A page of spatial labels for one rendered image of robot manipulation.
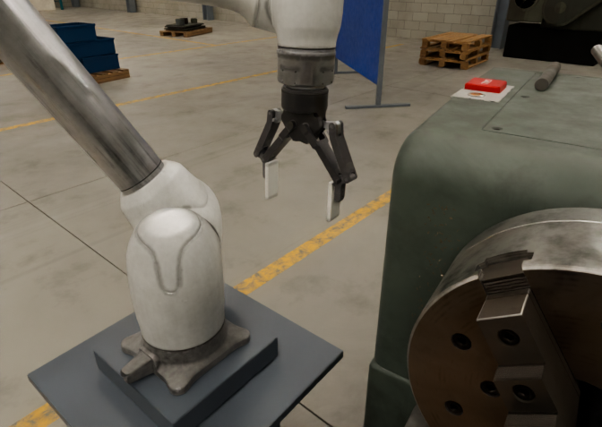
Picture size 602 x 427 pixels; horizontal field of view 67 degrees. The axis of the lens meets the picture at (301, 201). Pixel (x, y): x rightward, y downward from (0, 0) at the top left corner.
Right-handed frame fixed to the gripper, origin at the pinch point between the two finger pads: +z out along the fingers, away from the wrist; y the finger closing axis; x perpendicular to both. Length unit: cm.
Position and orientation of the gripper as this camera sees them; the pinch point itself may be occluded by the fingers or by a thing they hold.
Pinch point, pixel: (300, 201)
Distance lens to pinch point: 79.9
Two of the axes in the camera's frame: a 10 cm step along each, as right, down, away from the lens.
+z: -0.3, 9.1, 4.1
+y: 8.0, 2.7, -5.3
